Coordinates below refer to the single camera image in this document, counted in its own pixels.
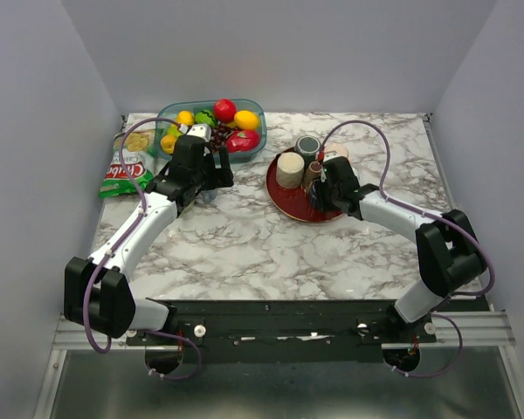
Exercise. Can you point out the beige mug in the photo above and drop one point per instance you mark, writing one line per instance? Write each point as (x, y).
(290, 170)

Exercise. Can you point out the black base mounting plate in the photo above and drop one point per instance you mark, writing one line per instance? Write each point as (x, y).
(250, 331)

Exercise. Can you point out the pink mug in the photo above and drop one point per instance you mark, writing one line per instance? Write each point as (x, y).
(334, 150)

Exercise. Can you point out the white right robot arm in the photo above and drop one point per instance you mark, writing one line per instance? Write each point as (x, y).
(447, 249)

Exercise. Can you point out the green lime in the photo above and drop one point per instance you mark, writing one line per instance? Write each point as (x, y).
(174, 131)

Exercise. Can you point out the teal plastic fruit container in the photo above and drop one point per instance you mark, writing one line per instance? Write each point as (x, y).
(171, 111)

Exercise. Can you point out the dark purple grapes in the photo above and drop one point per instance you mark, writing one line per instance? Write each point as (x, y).
(219, 135)

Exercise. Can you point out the small orange fruit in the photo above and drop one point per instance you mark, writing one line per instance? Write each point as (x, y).
(168, 143)

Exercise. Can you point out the yellow lemon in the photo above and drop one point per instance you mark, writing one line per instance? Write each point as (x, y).
(246, 120)

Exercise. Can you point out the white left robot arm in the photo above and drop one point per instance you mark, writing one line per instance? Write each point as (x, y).
(97, 294)

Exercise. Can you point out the dark blue mug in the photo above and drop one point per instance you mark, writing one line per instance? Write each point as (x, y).
(314, 198)

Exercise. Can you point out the green chips bag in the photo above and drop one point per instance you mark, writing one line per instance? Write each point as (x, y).
(138, 156)

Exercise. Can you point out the light blue textured mug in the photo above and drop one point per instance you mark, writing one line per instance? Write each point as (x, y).
(209, 196)

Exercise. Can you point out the red apple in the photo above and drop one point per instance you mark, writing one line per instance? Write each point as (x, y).
(242, 141)

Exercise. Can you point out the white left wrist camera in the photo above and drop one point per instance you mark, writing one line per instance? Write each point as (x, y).
(202, 131)

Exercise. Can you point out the red round tray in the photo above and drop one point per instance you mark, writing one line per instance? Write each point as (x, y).
(296, 203)

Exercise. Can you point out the dark grey mug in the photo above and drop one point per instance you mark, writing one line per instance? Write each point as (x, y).
(308, 148)

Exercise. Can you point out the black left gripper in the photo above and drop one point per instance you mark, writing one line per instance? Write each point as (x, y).
(220, 177)

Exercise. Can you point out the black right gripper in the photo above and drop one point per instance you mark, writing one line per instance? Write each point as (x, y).
(323, 204)

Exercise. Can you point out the green striped watermelon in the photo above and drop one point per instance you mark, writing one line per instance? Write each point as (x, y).
(206, 117)

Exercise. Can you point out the yellow orange fruit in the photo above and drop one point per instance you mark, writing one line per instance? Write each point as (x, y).
(185, 117)

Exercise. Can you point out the brown small mug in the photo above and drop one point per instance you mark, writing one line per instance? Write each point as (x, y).
(312, 172)

